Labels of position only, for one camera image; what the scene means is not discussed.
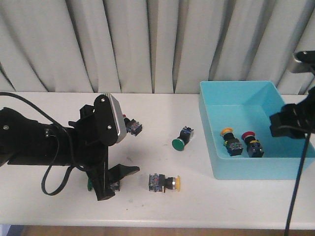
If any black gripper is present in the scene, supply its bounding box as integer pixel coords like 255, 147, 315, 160
68, 105, 140, 201
269, 88, 315, 138

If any red mushroom push button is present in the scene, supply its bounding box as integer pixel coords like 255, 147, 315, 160
242, 131, 264, 158

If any yellow push button switch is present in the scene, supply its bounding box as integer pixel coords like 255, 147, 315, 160
220, 127, 243, 156

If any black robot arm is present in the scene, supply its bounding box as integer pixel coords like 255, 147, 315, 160
0, 105, 140, 201

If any turquoise plastic box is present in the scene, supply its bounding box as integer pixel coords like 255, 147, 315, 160
199, 81, 305, 179

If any green button near box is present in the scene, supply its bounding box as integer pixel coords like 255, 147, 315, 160
172, 126, 194, 151

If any green button front left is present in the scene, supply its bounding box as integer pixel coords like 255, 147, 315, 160
87, 177, 121, 192

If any yellow button front centre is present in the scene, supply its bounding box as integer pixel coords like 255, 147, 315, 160
148, 173, 181, 193

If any small red push button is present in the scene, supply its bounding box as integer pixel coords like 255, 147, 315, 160
123, 114, 143, 136

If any white pleated curtain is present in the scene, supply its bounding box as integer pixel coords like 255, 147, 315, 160
0, 0, 315, 94

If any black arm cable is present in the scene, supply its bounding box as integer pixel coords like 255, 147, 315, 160
0, 91, 74, 196
284, 131, 311, 236

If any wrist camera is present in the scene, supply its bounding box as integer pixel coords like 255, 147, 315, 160
94, 93, 126, 146
292, 51, 315, 74

